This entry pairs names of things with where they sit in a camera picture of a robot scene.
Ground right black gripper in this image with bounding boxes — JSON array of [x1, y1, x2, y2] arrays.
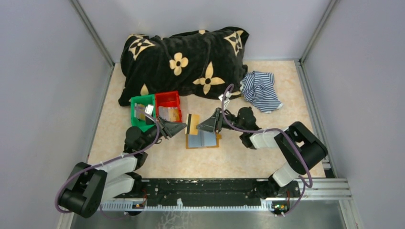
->
[[196, 107, 245, 133]]

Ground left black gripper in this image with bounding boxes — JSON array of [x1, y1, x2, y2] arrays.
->
[[139, 115, 187, 150]]

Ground yellow leather card holder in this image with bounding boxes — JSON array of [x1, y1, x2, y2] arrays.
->
[[185, 130, 222, 149]]

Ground beige magnetic stripe card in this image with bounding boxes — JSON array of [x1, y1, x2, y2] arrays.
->
[[185, 114, 200, 135]]

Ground red plastic bin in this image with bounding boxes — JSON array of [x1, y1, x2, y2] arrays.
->
[[154, 91, 182, 123]]

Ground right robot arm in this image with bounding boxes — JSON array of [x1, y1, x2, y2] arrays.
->
[[196, 107, 328, 197]]

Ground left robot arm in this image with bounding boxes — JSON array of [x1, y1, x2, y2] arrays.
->
[[54, 117, 187, 218]]

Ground cards in red bin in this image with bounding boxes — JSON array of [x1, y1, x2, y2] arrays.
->
[[158, 106, 181, 122]]

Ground cards in green bin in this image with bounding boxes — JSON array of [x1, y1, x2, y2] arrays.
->
[[134, 103, 146, 122]]

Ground blue striped cloth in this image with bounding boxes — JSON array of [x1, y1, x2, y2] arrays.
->
[[240, 71, 283, 114]]

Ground black floral blanket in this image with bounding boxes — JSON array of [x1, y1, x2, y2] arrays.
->
[[118, 27, 249, 106]]

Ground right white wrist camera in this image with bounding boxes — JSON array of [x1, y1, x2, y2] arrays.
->
[[218, 92, 232, 103]]

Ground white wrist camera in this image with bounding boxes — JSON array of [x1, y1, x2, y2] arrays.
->
[[218, 92, 232, 103], [144, 104, 155, 116]]

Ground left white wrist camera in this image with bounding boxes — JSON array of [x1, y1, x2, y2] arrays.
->
[[144, 104, 155, 116]]

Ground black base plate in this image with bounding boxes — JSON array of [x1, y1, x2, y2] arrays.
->
[[117, 178, 300, 207]]

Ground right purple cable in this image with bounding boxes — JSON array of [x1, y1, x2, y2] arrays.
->
[[221, 83, 314, 218]]

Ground purple cable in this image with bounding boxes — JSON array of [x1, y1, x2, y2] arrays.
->
[[221, 83, 314, 218], [54, 105, 161, 220]]

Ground aluminium front rail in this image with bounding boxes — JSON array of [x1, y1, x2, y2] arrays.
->
[[64, 178, 352, 212]]

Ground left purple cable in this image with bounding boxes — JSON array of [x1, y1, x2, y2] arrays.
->
[[54, 105, 161, 220]]

